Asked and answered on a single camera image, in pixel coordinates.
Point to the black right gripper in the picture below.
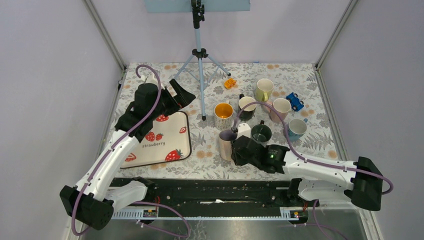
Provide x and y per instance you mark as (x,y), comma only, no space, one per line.
(238,161)

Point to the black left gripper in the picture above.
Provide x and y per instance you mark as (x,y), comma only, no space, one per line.
(182,97)

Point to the pale pink tall cup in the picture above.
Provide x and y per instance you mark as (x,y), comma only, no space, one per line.
(225,139)

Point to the grey mug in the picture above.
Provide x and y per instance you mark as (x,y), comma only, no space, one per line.
(261,133)

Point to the black mug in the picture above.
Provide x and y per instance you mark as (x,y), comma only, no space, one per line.
(246,112)

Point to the floral mug orange inside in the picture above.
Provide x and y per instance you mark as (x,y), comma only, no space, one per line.
(223,116)

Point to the blue mug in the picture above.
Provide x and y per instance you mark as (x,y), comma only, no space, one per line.
(297,128)

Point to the pink mug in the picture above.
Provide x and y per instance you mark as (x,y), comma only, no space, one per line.
(281,105)

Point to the yellow mug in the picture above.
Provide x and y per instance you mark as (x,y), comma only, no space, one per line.
(264,89)

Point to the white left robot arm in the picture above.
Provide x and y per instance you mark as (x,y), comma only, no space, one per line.
(90,200)

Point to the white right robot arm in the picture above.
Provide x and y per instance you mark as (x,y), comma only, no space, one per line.
(356,181)

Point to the strawberry print tray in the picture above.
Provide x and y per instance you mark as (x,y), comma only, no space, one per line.
(168,141)

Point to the small orange toy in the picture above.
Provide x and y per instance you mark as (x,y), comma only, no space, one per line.
(229,83)

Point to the floral tablecloth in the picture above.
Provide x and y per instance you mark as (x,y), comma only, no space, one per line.
(205,161)

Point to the blue toy car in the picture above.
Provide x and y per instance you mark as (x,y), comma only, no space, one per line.
(295,102)

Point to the blue camera tripod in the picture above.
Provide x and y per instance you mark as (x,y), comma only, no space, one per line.
(198,11)

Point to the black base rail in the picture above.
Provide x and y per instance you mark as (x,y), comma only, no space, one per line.
(223,198)

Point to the blue board on wall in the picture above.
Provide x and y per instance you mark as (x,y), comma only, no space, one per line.
(186,6)

